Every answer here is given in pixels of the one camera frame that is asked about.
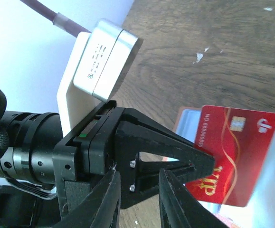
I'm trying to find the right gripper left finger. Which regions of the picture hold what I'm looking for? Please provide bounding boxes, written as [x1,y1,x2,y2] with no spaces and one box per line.
[54,170,121,228]

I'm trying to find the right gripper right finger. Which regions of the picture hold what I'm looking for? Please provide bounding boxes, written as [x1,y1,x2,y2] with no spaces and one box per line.
[159,169,227,228]

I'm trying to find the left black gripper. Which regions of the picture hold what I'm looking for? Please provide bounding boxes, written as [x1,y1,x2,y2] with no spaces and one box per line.
[53,101,215,218]

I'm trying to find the pink card holder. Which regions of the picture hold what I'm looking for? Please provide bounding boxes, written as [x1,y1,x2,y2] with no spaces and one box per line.
[174,107,275,228]

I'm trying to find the red VIP card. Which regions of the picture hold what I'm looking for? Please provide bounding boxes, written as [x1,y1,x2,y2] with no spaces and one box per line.
[185,105,275,207]

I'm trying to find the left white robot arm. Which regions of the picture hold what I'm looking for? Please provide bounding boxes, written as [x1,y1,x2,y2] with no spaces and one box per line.
[0,90,215,228]

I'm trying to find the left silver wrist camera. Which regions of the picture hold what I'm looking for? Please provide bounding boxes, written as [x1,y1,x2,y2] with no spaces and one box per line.
[56,19,144,133]

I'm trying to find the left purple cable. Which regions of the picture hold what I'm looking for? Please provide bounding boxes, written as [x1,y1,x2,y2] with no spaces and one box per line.
[19,0,92,38]

